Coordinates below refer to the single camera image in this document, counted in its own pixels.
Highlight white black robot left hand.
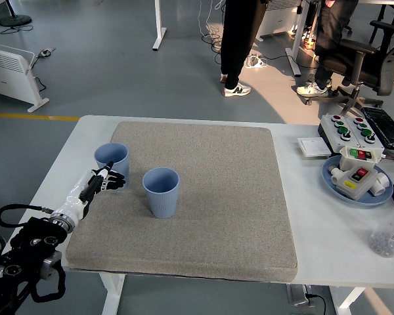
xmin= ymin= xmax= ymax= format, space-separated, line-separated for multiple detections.
xmin=52 ymin=160 xmax=127 ymax=222

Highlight blue ribbed cup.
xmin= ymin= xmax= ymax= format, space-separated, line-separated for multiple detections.
xmin=94 ymin=142 xmax=131 ymax=190
xmin=142 ymin=167 xmax=181 ymax=220

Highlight grey-brown mat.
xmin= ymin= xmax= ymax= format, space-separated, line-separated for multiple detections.
xmin=65 ymin=121 xmax=299 ymax=283

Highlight white panel heater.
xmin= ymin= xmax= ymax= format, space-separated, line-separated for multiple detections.
xmin=257 ymin=0 xmax=303 ymax=43
xmin=0 ymin=41 xmax=50 ymax=114

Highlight white desk leg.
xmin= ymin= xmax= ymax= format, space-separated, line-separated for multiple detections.
xmin=152 ymin=0 xmax=167 ymax=51

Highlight black fan stand base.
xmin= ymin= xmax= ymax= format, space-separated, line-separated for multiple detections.
xmin=0 ymin=0 xmax=33 ymax=27

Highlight standing person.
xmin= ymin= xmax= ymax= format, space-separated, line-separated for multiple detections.
xmin=219 ymin=0 xmax=267 ymax=98

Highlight white table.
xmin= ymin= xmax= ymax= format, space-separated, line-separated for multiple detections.
xmin=1 ymin=114 xmax=394 ymax=315

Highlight white pipe fitting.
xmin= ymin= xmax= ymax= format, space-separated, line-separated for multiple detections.
xmin=328 ymin=165 xmax=344 ymax=185
xmin=370 ymin=172 xmax=391 ymax=197

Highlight white button control box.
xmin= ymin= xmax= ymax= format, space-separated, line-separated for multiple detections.
xmin=317 ymin=114 xmax=362 ymax=154
xmin=344 ymin=115 xmax=387 ymax=150

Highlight blue plate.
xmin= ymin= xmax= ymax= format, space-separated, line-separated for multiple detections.
xmin=321 ymin=155 xmax=394 ymax=207

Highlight seated person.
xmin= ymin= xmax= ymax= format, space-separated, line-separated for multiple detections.
xmin=296 ymin=0 xmax=361 ymax=98

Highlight clear bottle red cap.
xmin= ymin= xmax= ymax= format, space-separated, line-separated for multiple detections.
xmin=367 ymin=196 xmax=394 ymax=259

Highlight black wrapped block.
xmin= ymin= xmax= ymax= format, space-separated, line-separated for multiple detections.
xmin=361 ymin=106 xmax=394 ymax=152

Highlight black office chair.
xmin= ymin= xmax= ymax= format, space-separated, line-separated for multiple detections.
xmin=303 ymin=20 xmax=394 ymax=116

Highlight white wall switch plate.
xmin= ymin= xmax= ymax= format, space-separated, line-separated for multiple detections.
xmin=297 ymin=136 xmax=332 ymax=158

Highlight white switch box green red buttons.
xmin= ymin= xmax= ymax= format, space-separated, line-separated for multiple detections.
xmin=338 ymin=146 xmax=385 ymax=171

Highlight white switch box red button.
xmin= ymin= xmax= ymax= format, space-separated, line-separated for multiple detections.
xmin=335 ymin=164 xmax=379 ymax=201

